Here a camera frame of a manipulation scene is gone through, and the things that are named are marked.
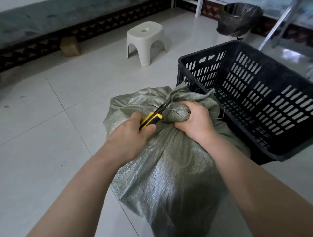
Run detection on person's left hand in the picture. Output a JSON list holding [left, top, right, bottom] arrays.
[[103, 112, 157, 167]]

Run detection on yellow black utility knife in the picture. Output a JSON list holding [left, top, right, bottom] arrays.
[[139, 99, 172, 131]]

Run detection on grey woven sack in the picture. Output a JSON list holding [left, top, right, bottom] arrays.
[[103, 82, 251, 237]]

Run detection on bin with black bag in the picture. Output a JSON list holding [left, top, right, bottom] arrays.
[[216, 2, 264, 41]]

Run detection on person's left forearm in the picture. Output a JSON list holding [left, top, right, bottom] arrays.
[[26, 145, 123, 237]]

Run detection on person's right forearm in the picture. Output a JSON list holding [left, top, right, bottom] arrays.
[[197, 133, 313, 237]]

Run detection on person's right hand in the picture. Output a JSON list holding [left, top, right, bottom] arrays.
[[174, 101, 217, 144]]

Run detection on white metal frame leg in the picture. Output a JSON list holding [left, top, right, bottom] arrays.
[[257, 0, 306, 51]]

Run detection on white table leg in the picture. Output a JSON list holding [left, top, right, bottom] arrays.
[[195, 0, 204, 18]]

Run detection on white plastic stool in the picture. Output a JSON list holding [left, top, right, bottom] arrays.
[[126, 21, 169, 67]]

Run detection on brown cardboard box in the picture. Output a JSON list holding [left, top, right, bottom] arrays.
[[59, 37, 81, 58]]

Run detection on black plastic crate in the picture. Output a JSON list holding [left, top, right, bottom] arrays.
[[177, 40, 313, 165]]

